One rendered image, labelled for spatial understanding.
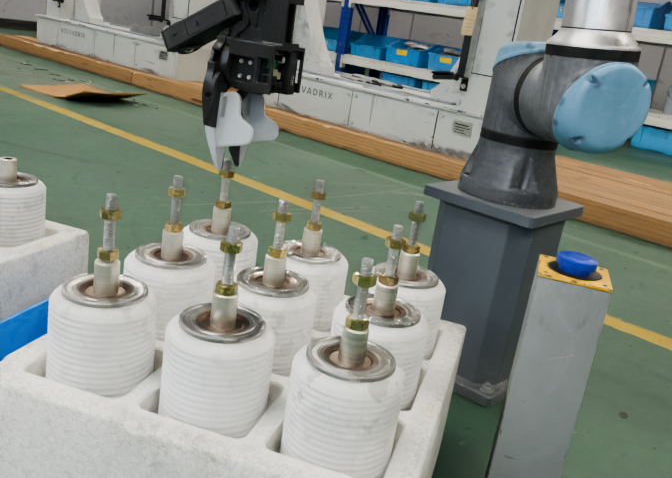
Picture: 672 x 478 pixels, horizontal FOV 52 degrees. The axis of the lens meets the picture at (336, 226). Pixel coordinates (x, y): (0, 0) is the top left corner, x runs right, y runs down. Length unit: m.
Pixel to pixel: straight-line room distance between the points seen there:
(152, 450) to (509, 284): 0.62
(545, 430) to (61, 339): 0.48
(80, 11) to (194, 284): 4.55
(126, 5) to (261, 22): 7.31
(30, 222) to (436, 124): 2.07
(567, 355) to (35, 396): 0.49
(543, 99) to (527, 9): 1.86
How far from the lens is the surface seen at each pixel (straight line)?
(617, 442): 1.13
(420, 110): 2.88
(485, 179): 1.05
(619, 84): 0.92
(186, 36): 0.84
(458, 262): 1.08
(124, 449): 0.63
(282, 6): 0.78
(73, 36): 4.95
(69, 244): 1.02
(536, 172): 1.06
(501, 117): 1.05
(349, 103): 3.11
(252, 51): 0.78
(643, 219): 2.44
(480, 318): 1.08
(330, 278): 0.80
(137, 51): 4.33
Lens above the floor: 0.52
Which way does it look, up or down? 16 degrees down
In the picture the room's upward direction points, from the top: 9 degrees clockwise
